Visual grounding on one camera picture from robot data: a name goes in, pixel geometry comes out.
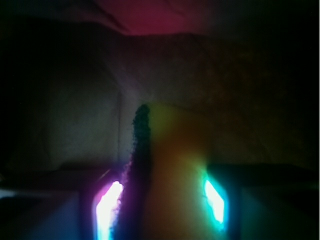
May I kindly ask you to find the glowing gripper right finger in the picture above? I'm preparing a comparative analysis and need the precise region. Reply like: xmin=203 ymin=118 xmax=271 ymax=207
xmin=205 ymin=163 xmax=320 ymax=240

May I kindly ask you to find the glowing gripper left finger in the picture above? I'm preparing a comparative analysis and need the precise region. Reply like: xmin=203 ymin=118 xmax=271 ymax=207
xmin=0 ymin=168 xmax=123 ymax=240

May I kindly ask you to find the yellow and green sponge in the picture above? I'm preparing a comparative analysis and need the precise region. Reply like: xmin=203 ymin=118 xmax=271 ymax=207
xmin=112 ymin=104 xmax=217 ymax=240

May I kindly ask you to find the crumpled red tissue paper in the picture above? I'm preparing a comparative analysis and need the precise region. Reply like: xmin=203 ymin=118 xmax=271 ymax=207
xmin=93 ymin=0 xmax=216 ymax=36

